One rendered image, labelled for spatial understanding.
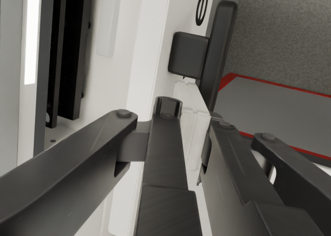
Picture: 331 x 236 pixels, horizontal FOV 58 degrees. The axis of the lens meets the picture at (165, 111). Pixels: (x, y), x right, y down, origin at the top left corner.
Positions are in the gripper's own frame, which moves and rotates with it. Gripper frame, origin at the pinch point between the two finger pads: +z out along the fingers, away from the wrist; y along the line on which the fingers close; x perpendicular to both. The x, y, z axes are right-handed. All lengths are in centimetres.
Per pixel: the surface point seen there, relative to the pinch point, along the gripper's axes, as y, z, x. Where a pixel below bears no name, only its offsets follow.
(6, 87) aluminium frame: -11.4, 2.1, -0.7
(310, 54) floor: 46, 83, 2
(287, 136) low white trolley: 18.4, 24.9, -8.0
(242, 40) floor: 25, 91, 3
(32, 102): -10.7, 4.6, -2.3
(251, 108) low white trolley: 16.6, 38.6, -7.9
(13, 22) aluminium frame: -11.2, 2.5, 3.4
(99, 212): -6.5, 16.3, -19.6
